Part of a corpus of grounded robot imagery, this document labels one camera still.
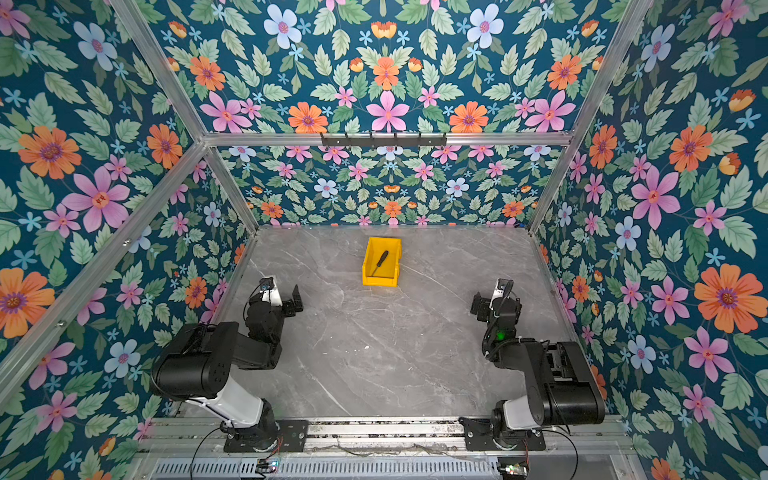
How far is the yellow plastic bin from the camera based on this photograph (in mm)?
1011

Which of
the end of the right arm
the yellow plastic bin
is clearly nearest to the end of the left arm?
the yellow plastic bin

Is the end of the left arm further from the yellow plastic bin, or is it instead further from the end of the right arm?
the end of the right arm
